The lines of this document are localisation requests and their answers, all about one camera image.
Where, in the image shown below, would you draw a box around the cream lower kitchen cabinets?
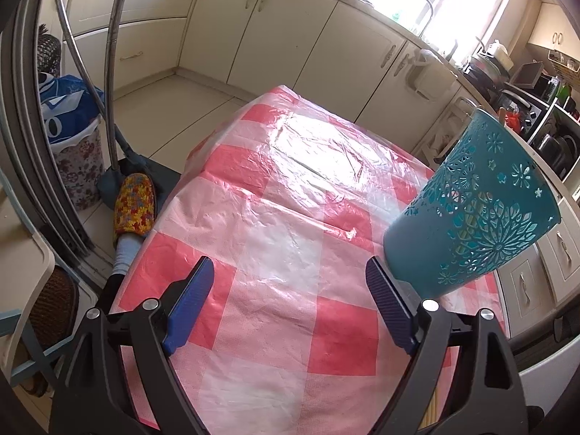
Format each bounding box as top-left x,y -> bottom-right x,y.
37,0 -> 580,341

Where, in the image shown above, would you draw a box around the blue mop with metal handle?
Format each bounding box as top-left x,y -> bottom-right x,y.
50,0 -> 157,210

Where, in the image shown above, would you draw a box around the red white checkered tablecloth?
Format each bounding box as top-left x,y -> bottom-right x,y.
110,83 -> 506,435

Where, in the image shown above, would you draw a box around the blue white plastic bag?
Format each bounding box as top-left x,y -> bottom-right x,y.
38,73 -> 99,144

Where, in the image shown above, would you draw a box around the colourful floral slipper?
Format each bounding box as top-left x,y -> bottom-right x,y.
113,173 -> 156,245

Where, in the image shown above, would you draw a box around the floral patterned waste bin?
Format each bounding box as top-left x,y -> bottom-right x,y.
50,116 -> 104,211

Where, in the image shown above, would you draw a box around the teal perforated utensil holder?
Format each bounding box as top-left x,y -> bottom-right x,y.
384,109 -> 562,299

